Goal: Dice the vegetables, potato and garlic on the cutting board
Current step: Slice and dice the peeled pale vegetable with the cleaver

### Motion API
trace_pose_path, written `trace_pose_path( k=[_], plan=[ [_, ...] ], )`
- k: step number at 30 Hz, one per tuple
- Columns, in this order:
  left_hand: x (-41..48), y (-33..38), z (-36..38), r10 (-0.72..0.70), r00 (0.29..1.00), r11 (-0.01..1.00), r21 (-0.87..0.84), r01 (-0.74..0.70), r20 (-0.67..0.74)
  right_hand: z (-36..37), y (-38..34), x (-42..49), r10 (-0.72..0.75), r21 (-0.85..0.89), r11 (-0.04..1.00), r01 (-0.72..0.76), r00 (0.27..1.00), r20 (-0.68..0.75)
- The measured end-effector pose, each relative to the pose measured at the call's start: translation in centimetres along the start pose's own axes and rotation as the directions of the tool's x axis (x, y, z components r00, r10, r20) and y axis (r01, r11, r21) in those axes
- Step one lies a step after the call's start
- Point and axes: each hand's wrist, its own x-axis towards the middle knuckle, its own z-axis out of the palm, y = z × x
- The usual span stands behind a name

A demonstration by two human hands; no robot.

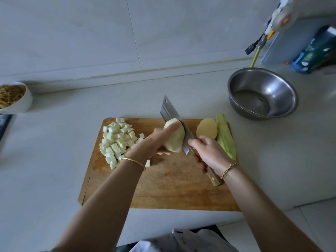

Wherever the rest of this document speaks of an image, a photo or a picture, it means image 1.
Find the peeled green cucumber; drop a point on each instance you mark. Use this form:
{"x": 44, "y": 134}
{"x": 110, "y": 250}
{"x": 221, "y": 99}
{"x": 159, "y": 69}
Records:
{"x": 225, "y": 136}

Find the wooden cutting board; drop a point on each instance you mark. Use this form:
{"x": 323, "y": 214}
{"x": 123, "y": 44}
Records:
{"x": 168, "y": 189}

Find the dark green bottle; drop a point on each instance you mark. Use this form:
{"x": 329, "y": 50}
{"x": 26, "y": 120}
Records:
{"x": 314, "y": 52}

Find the deep stainless steel bowl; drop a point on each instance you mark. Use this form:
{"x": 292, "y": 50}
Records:
{"x": 278, "y": 84}

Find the black gas stove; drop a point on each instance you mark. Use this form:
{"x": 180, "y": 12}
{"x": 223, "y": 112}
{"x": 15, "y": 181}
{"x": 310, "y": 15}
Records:
{"x": 4, "y": 126}

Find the white patterned garment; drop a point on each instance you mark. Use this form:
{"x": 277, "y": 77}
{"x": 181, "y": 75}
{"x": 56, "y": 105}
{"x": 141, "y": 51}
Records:
{"x": 183, "y": 243}

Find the peeled yellow potato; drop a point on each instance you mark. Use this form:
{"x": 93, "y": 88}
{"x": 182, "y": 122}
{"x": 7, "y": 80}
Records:
{"x": 207, "y": 128}

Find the dark green trousers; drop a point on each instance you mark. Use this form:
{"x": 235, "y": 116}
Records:
{"x": 123, "y": 247}

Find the person's left forearm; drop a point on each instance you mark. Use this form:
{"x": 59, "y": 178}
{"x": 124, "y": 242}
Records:
{"x": 97, "y": 212}

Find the person's left hand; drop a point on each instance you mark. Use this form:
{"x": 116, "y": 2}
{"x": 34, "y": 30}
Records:
{"x": 149, "y": 145}

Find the person's right forearm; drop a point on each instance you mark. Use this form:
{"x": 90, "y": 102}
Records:
{"x": 267, "y": 212}

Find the pale green cabbage vegetable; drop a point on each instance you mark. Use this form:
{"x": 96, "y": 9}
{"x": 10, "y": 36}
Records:
{"x": 118, "y": 141}

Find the person's right hand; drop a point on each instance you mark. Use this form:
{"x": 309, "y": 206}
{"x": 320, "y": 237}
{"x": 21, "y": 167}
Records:
{"x": 210, "y": 152}

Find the light blue plastic board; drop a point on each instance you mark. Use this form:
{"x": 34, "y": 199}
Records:
{"x": 286, "y": 44}

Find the gold bangle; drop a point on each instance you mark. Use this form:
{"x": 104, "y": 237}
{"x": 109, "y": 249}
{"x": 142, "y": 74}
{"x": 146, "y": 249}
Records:
{"x": 134, "y": 162}

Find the pile of white diced vegetable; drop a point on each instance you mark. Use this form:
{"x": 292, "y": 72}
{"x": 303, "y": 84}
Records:
{"x": 176, "y": 139}

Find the white bowl of noodles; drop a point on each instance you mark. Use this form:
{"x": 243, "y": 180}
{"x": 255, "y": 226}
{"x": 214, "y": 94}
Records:
{"x": 13, "y": 98}

